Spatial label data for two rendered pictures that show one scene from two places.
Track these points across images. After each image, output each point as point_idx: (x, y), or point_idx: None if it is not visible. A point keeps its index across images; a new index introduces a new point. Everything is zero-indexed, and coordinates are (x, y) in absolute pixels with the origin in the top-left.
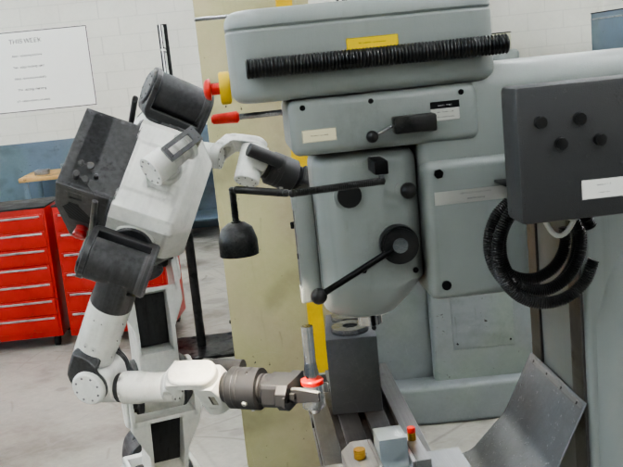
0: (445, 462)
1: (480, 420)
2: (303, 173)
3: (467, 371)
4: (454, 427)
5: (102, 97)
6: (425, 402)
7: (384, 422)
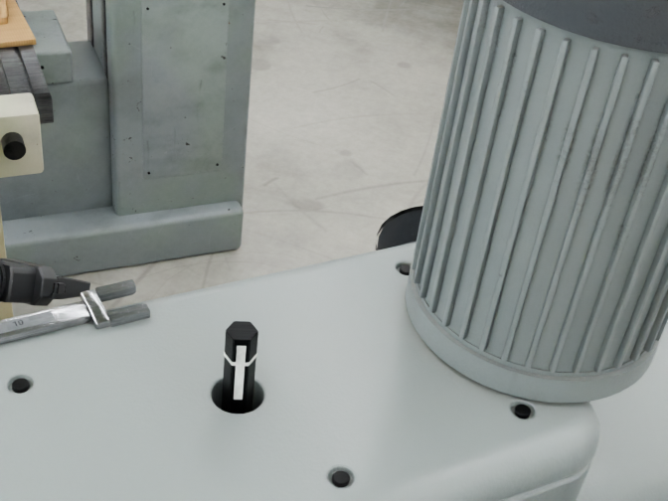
0: None
1: (172, 259)
2: (6, 282)
3: (159, 203)
4: (141, 274)
5: None
6: (104, 247)
7: None
